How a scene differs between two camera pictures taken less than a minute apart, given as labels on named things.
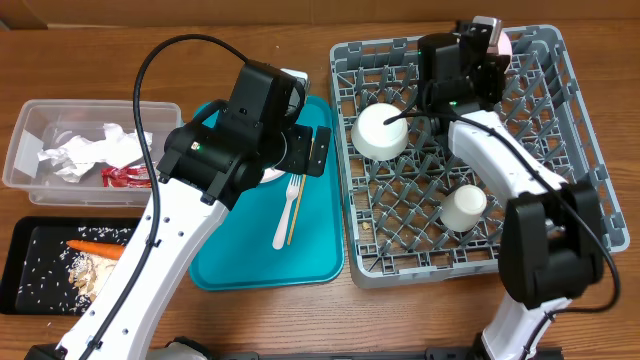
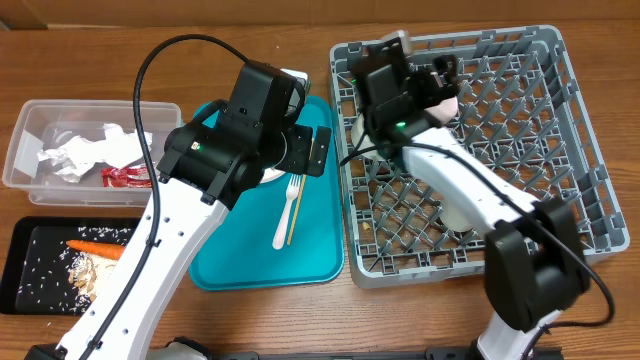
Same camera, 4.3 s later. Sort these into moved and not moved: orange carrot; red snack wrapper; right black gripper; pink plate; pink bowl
Moved: right black gripper; pink bowl
Not moved: red snack wrapper; orange carrot; pink plate
